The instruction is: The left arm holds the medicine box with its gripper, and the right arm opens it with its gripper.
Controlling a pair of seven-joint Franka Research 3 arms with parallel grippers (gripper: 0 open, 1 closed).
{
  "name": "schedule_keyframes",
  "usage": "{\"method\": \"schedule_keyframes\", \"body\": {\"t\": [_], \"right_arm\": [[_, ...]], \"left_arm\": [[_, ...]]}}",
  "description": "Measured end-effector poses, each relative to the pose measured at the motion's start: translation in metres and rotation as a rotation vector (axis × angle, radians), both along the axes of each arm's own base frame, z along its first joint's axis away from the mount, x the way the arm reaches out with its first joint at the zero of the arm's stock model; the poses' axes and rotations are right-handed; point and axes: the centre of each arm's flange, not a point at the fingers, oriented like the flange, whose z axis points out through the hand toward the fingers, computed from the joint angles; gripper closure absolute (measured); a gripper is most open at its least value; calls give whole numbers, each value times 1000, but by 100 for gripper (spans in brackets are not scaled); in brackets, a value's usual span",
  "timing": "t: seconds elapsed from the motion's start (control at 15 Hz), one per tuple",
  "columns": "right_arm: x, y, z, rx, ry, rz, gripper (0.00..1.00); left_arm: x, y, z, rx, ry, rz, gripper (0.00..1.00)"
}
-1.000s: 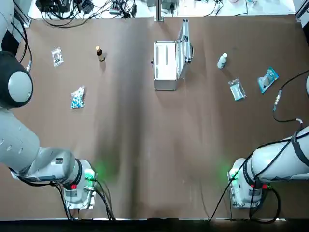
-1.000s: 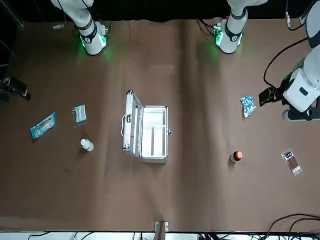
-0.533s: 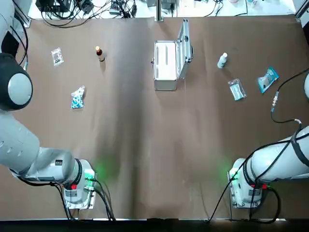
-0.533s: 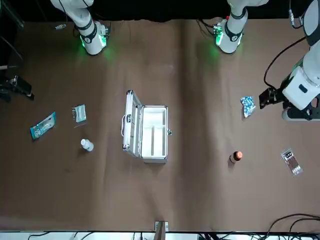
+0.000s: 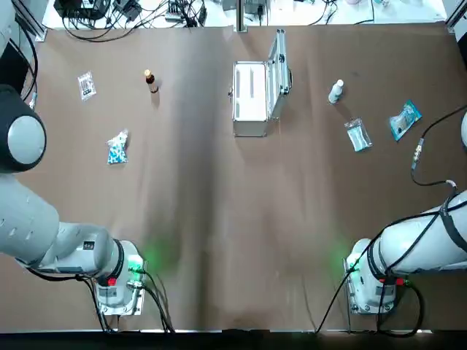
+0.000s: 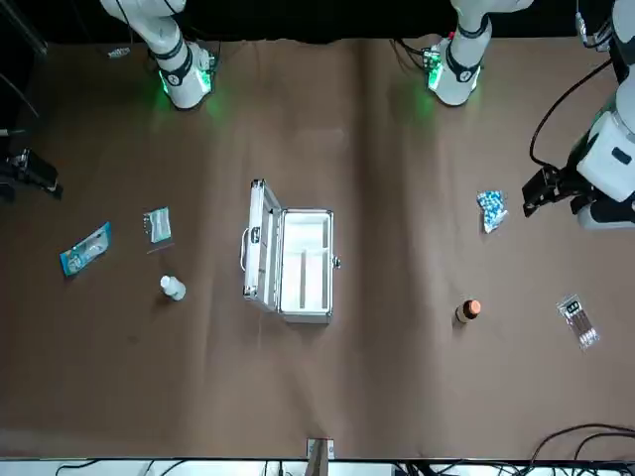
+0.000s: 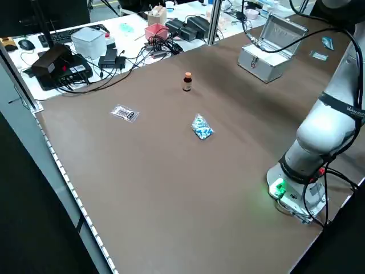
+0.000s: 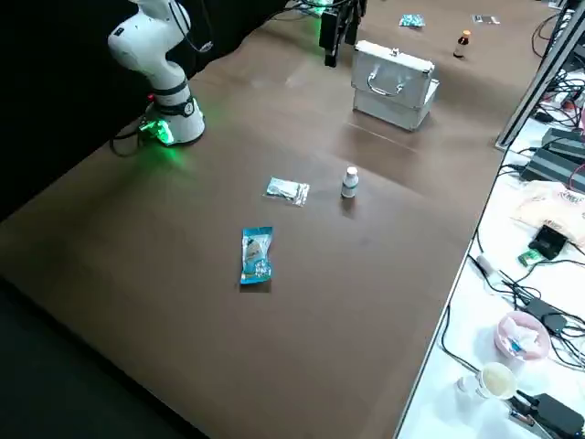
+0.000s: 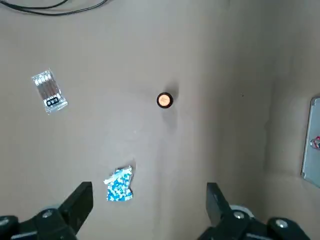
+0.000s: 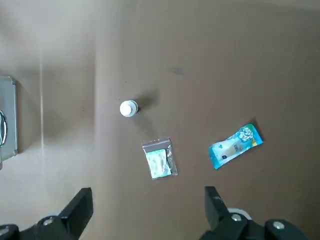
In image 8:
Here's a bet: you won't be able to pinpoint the aluminium profile post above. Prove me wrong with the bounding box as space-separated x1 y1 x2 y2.
495 0 585 150

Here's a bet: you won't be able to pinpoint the silver aluminium medicine case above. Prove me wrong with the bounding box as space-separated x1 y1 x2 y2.
350 39 441 134

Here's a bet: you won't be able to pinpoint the white paper cup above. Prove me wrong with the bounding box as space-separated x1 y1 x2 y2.
474 361 520 402

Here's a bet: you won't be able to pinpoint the brown bottle with orange cap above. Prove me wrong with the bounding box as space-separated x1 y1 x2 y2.
452 29 473 60

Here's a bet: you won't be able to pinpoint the black base cable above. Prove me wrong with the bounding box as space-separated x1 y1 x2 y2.
108 122 154 159

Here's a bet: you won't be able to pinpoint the white plastic bottle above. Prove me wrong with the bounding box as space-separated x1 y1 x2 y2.
340 166 359 200

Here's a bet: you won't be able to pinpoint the black power adapter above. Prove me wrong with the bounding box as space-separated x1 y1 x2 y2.
522 296 569 336

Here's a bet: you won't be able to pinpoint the blue printed foil packet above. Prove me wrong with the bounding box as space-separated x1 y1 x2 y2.
239 225 275 287

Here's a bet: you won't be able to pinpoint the beige plastic bag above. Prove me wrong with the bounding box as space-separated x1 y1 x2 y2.
510 179 585 252

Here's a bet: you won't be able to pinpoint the small black open box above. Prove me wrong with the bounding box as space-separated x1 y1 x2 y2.
533 224 570 260

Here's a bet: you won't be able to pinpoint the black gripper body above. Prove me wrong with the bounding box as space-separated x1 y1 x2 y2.
322 0 367 15

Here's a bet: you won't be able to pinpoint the black desk cable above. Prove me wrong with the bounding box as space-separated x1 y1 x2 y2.
473 228 585 367

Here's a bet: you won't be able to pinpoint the pink bowl with tissues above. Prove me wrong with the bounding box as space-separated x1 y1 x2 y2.
495 311 552 363

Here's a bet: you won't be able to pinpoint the black handheld device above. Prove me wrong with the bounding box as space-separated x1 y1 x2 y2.
515 390 585 436

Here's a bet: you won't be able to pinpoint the black power brick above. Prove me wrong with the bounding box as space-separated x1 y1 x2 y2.
519 145 585 185
545 126 585 153

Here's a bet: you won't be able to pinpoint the clear zip bag green contents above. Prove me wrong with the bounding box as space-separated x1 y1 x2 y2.
263 176 312 209

